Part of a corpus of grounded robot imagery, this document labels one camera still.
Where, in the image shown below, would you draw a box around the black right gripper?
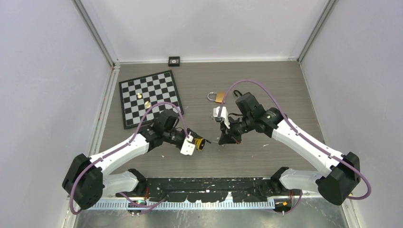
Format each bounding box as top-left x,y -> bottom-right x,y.
219,114 -> 254,145

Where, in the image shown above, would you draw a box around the yellow small padlock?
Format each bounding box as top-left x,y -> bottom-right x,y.
194,138 -> 211,151

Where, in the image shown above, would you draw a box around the black Kaijing padlock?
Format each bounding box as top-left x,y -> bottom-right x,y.
233,90 -> 250,103

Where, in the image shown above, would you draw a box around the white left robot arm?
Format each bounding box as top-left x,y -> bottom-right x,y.
62,110 -> 205,209

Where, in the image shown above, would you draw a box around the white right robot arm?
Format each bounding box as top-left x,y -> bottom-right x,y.
212,93 -> 361,206

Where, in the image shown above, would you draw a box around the brass padlock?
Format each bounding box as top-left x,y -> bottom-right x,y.
207,92 -> 225,103

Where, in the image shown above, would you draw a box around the cream chess piece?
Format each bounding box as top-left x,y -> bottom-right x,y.
144,101 -> 152,109

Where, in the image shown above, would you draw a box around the black white chessboard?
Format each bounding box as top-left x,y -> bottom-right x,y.
118,70 -> 184,129

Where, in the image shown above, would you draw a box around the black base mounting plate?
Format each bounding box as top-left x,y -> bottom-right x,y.
115,177 -> 303,204

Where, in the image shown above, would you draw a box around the small black square box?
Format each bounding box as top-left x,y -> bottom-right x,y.
168,57 -> 181,67

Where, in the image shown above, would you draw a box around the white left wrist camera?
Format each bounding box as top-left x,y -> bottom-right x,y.
180,135 -> 196,156

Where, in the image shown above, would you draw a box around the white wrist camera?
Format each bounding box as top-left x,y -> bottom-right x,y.
212,106 -> 230,129
180,135 -> 196,156

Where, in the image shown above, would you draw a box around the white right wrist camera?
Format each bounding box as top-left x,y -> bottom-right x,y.
212,106 -> 230,129

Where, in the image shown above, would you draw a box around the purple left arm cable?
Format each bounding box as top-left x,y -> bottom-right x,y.
68,101 -> 192,216

